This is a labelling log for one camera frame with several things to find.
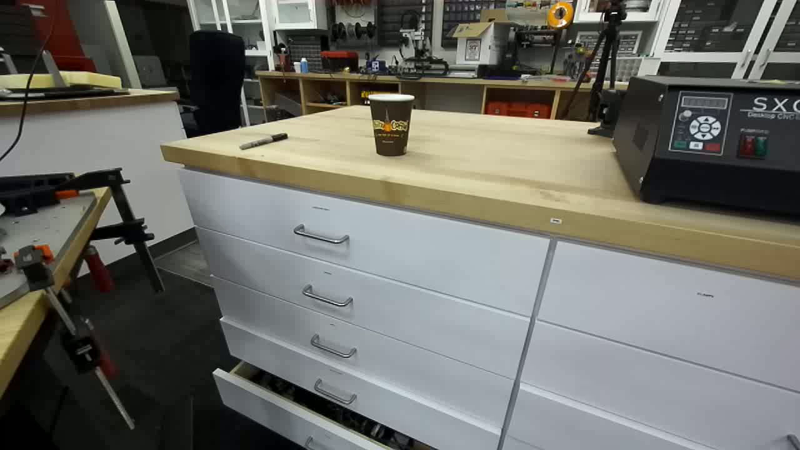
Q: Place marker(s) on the black pen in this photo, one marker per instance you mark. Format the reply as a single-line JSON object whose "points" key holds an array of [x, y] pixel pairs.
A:
{"points": [[263, 141]]}

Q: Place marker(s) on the brown paper cup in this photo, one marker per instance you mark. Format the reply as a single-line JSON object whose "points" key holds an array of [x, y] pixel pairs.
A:
{"points": [[392, 125]]}

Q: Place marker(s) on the wooden background shelf bench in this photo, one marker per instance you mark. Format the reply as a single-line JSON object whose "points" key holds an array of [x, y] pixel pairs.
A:
{"points": [[434, 91]]}

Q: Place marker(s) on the red storage bins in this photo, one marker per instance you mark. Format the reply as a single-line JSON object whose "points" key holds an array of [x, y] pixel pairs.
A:
{"points": [[516, 108]]}

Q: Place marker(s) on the small cardboard box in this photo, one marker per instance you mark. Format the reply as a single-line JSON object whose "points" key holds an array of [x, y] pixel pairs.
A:
{"points": [[476, 41]]}

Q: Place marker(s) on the open white drawer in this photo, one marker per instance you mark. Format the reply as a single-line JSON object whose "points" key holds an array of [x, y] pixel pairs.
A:
{"points": [[284, 414]]}

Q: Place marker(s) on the black office chair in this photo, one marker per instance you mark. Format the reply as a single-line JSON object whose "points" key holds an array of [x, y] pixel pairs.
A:
{"points": [[216, 78]]}

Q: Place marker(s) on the yellow tape roll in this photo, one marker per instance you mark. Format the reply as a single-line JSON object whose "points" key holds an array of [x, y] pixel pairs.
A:
{"points": [[562, 14]]}

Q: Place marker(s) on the wide white drawer front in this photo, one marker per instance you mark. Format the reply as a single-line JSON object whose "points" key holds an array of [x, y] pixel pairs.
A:
{"points": [[651, 390], [676, 313], [577, 428]]}

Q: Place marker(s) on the black bar clamp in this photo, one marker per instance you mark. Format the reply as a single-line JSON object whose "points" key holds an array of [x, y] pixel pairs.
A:
{"points": [[116, 213]]}

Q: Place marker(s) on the white counter with wood top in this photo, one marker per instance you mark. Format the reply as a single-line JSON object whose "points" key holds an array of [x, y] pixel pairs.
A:
{"points": [[91, 158]]}

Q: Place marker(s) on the black control box machine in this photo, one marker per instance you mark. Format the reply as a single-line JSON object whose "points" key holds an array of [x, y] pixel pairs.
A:
{"points": [[708, 146]]}

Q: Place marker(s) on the orange grey bar clamp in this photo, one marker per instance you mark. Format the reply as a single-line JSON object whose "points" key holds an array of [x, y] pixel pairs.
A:
{"points": [[79, 341]]}

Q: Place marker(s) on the grey mat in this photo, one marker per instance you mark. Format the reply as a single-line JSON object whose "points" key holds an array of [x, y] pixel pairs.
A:
{"points": [[42, 238]]}

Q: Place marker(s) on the light wooden board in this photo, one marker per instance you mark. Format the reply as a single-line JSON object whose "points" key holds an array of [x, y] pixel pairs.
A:
{"points": [[66, 81]]}

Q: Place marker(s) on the wooden side workbench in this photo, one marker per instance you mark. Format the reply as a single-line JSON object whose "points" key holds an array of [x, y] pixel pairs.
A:
{"points": [[26, 320]]}

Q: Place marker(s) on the red machine housing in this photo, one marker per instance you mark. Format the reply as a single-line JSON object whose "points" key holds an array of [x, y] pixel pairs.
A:
{"points": [[58, 34]]}

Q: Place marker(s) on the black camera tripod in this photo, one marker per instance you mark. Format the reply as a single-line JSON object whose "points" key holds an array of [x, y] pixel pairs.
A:
{"points": [[606, 71]]}

